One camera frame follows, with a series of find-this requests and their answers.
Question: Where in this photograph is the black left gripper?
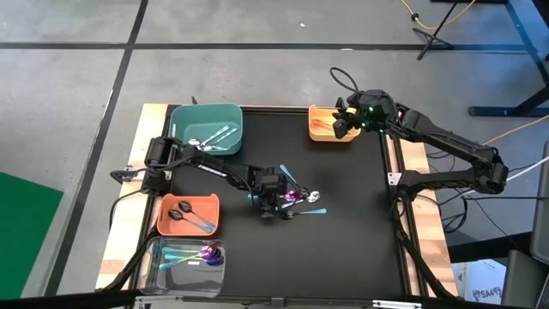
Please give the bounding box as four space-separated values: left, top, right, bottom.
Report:
250 166 289 220

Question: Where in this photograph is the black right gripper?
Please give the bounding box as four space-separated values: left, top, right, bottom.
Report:
333 89 398 140

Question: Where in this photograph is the yellow plastic bin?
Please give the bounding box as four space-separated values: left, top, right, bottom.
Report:
307 104 362 143

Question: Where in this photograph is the orange plastic bin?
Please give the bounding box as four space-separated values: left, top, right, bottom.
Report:
155 193 221 238

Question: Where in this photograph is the clear plastic tray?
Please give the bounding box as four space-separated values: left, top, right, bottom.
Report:
140 236 227 299

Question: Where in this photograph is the black tripod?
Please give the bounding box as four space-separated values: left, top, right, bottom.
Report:
411 0 461 62

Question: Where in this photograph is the teal plastic bin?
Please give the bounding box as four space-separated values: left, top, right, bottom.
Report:
167 102 244 156

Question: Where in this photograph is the black desk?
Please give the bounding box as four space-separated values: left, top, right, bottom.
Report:
468 0 549 118

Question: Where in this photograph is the white cardboard box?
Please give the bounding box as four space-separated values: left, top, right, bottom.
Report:
453 258 508 306

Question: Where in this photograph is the grey laptop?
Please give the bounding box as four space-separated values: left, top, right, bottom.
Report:
529 140 549 264

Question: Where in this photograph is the green floor mat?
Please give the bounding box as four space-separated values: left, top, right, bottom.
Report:
0 171 64 301

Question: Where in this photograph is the yellow extension cable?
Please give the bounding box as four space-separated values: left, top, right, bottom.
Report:
399 0 478 32

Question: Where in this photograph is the silver frame bracket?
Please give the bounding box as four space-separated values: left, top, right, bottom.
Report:
371 300 424 309

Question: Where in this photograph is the black cable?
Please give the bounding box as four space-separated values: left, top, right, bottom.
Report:
461 195 549 202

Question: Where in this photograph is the white cable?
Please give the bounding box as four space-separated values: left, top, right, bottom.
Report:
505 155 549 184

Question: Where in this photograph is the black rig frame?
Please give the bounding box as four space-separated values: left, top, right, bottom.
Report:
0 201 549 309

